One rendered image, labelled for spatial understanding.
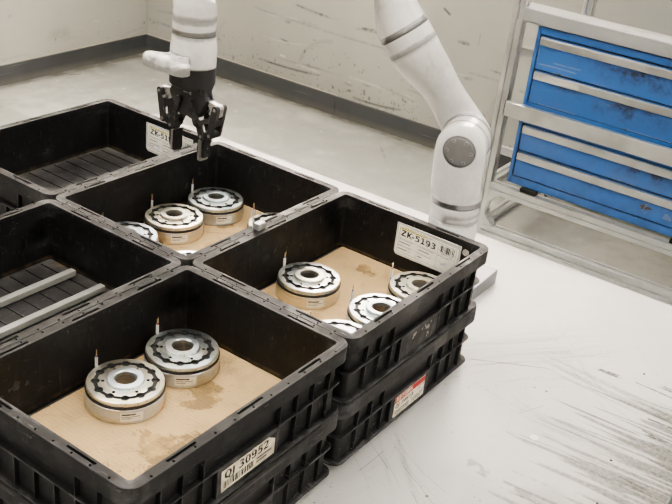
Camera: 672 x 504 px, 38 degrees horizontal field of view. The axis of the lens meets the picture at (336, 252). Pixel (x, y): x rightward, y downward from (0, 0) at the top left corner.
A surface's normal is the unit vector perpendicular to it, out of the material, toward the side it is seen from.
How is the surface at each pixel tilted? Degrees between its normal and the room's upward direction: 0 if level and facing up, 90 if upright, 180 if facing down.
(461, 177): 93
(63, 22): 90
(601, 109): 90
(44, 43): 90
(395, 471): 0
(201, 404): 0
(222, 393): 0
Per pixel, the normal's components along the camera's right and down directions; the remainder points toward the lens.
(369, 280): 0.11, -0.88
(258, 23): -0.56, 0.33
